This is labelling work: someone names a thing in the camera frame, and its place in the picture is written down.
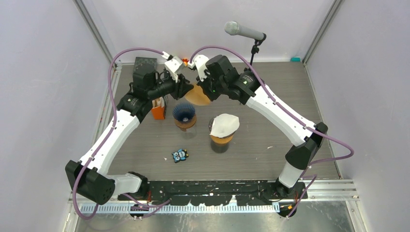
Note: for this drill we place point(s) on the teal block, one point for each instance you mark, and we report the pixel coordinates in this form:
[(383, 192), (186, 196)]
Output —
[(295, 59)]

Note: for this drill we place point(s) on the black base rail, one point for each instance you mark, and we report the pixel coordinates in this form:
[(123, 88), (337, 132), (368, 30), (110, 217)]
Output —
[(216, 193)]

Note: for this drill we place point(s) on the blue ribbed dripper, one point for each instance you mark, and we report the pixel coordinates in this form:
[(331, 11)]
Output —
[(184, 112)]

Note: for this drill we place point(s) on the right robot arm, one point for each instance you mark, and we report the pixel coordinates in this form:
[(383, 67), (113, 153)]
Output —
[(217, 76)]

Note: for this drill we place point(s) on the dark grey studded plate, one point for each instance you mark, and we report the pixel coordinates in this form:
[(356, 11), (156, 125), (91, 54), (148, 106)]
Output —
[(145, 60)]

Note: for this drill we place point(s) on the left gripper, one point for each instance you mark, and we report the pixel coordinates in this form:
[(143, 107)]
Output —
[(181, 87)]

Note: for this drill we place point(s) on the black microphone tripod stand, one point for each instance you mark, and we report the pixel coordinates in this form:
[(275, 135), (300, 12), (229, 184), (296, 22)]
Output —
[(255, 49)]

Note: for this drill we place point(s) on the dark glass carafe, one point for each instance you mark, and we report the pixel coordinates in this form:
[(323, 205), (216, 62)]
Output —
[(219, 148)]

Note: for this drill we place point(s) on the white paper coffee filter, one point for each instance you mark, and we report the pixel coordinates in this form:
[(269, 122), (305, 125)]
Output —
[(224, 125)]

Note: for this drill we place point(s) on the brown paper coffee filter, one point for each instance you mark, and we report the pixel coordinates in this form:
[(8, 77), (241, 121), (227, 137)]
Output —
[(197, 97)]

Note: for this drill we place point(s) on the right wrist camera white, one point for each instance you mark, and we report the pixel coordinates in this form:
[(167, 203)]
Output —
[(199, 63)]

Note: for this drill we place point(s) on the blue owl toy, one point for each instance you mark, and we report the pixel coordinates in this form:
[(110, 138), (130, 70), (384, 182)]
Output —
[(180, 155)]

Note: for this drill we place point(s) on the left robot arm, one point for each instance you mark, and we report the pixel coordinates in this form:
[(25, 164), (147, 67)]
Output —
[(89, 176)]

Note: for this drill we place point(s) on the toy train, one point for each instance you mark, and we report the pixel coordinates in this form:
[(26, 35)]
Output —
[(185, 62)]

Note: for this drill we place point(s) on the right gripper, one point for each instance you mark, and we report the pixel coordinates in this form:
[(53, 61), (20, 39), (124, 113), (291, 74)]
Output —
[(212, 96)]

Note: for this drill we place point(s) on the grey microphone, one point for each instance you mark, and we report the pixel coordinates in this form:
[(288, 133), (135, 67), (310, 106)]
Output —
[(233, 28)]

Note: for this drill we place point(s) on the orange coffee filter bag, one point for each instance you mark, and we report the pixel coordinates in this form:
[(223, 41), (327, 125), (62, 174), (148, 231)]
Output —
[(159, 108)]

